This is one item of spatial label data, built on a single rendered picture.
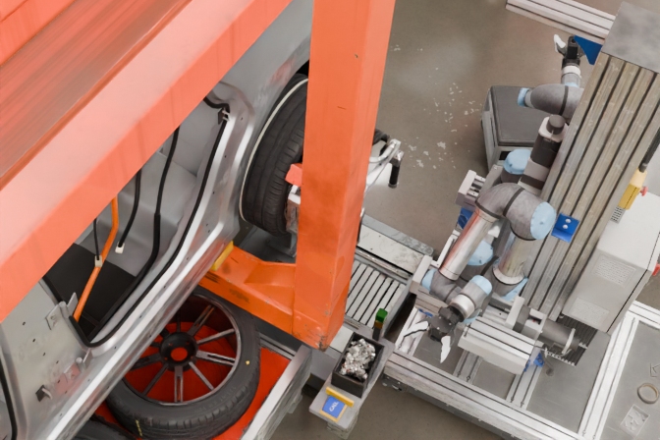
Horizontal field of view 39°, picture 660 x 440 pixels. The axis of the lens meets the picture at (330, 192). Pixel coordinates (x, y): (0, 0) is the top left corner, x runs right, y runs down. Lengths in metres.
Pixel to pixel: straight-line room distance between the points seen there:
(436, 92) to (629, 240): 2.22
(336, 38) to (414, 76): 3.05
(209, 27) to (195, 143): 1.91
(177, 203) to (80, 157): 2.07
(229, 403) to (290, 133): 1.07
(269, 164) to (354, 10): 1.36
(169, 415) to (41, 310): 1.06
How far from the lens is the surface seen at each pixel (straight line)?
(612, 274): 3.48
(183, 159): 3.63
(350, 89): 2.53
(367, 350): 3.76
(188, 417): 3.69
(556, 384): 4.26
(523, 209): 3.13
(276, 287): 3.61
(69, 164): 1.50
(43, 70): 1.27
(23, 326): 2.75
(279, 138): 3.59
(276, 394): 3.85
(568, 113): 3.51
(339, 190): 2.87
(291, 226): 3.79
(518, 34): 5.86
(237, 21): 1.72
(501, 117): 4.89
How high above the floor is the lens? 3.89
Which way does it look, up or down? 53 degrees down
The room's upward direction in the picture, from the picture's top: 6 degrees clockwise
